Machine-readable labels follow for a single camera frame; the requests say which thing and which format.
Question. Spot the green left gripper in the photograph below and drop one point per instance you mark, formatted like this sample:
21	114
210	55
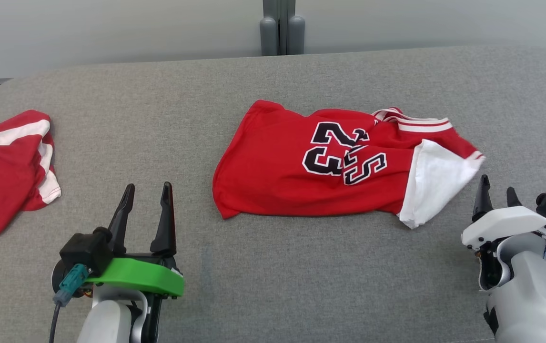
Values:
144	278

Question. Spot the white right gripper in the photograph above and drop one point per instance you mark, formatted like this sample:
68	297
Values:
506	224

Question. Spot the red jersey number 23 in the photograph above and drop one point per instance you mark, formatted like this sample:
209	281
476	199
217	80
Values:
273	181

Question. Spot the red shorts white stripe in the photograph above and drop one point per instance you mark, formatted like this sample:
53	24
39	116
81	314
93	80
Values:
1	190

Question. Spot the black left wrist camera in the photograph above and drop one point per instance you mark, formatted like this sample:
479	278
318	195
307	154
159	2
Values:
85	250

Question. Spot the grey partition post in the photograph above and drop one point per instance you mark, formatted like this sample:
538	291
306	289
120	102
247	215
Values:
268	28

